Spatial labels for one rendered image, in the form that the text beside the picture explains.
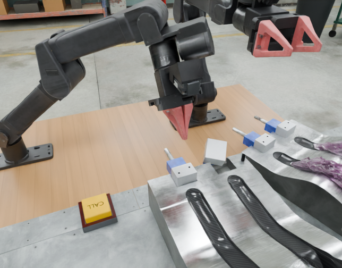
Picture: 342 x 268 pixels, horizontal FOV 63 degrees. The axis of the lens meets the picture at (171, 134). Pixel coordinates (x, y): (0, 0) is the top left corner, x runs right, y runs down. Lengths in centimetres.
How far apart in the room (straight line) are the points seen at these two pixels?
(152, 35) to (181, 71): 10
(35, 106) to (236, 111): 70
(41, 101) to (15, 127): 13
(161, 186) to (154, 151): 25
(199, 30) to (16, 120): 52
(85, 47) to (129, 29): 11
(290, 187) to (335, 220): 12
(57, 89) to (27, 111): 14
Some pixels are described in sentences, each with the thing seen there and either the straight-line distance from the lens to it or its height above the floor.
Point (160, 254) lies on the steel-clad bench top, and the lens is 66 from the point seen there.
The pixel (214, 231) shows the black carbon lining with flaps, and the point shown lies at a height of 88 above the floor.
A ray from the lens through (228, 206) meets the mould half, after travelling 63.
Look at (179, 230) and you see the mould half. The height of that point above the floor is 88.
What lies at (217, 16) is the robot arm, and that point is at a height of 120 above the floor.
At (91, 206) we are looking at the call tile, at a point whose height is 84.
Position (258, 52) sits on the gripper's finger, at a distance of 57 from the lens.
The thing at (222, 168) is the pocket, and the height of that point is 86.
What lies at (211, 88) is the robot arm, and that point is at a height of 95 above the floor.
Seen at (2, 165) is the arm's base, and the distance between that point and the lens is 95.
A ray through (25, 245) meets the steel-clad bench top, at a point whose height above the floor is 80.
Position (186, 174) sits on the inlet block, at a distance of 64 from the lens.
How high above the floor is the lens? 137
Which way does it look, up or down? 37 degrees down
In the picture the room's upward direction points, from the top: straight up
